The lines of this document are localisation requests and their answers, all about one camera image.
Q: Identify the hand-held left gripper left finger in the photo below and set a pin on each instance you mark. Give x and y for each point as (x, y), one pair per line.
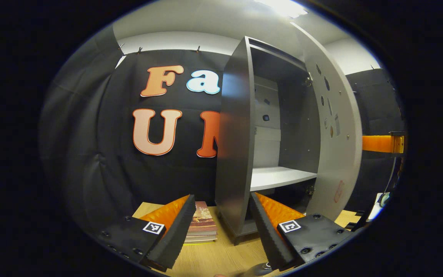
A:
(177, 238)

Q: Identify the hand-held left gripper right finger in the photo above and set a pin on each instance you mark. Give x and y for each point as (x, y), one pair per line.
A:
(267, 238)

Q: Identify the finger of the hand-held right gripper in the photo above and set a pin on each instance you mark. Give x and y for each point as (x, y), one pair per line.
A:
(375, 143)

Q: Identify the silver bottle with red label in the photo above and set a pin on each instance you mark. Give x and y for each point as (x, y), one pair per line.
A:
(262, 269)

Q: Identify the grey cabinet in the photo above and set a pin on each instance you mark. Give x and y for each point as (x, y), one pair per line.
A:
(233, 154)

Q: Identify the white cabinet shelf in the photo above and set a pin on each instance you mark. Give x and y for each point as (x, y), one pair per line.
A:
(279, 177)

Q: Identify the metal door hinge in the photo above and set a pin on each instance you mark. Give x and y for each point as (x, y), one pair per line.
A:
(311, 190)
(308, 81)

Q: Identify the stack of books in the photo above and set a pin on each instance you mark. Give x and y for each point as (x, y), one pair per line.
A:
(202, 223)

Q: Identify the black backdrop cloth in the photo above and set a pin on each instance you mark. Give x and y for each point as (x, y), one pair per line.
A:
(102, 154)

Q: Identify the ceiling light panel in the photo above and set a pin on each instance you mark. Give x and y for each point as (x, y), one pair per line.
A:
(283, 7)

